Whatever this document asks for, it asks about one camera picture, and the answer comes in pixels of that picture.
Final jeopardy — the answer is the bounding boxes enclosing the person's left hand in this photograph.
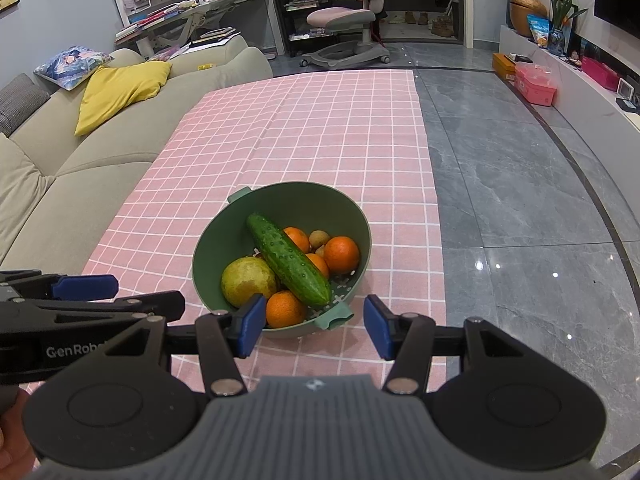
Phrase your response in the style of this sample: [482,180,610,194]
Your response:
[0,390,39,474]

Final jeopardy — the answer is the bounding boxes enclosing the pink checked tablecloth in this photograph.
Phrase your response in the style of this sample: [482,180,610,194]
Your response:
[20,70,448,396]

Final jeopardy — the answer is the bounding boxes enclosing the printed blue pillow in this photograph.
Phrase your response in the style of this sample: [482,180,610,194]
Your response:
[33,46,115,92]

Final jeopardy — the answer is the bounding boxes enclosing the green potted plant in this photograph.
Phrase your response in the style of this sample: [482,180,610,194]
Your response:
[539,0,591,56]

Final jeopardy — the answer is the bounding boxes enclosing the beige sofa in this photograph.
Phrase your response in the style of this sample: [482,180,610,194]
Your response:
[0,35,273,271]

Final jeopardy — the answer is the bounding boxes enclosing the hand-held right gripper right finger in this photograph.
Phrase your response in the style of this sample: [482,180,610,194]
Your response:
[363,294,523,396]

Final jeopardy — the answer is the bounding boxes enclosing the yellow pillow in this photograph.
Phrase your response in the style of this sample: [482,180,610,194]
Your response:
[74,61,173,137]

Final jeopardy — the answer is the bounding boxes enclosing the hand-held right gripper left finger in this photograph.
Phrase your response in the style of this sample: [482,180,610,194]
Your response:
[102,294,267,397]

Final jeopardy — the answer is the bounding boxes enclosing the green colander bowl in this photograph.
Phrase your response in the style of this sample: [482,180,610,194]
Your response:
[191,181,373,332]

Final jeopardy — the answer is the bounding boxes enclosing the black shelf unit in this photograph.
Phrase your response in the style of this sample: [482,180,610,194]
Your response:
[264,0,388,59]

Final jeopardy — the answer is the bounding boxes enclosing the orange storage box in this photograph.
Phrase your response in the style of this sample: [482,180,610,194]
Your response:
[492,52,521,81]

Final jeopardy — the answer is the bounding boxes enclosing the large yellow-green pear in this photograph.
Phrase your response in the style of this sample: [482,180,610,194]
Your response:
[221,257,278,309]

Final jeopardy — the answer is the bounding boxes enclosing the grey study desk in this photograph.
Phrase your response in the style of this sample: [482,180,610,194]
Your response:
[111,0,271,58]

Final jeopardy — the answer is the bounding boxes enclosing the pink storage box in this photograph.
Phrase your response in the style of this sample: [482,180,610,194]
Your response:
[515,62,558,107]

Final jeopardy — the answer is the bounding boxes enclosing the white media console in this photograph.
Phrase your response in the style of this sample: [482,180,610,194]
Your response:
[499,24,640,186]

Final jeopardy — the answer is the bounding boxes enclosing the blue snack bag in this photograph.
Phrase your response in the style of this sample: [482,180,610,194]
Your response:
[526,14,552,50]

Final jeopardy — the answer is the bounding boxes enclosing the pink desk chair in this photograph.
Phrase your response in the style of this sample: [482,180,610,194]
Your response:
[299,0,392,67]

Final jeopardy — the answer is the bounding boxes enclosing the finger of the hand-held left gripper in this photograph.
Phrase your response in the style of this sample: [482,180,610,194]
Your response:
[0,291,186,334]
[0,269,119,303]

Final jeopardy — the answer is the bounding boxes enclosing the magenta box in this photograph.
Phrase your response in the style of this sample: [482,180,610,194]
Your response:
[581,56,622,92]

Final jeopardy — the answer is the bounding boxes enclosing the grey cushion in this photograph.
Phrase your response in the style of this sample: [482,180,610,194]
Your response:
[0,73,52,138]

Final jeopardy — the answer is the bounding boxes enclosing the stack of books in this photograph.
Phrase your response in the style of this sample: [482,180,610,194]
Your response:
[114,2,188,43]

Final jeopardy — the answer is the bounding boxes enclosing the orange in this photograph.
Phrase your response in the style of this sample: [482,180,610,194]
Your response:
[323,236,361,275]
[305,253,330,279]
[283,227,312,255]
[265,290,308,329]

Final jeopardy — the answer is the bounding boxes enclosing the green cucumber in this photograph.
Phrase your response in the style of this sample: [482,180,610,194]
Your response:
[246,213,333,309]

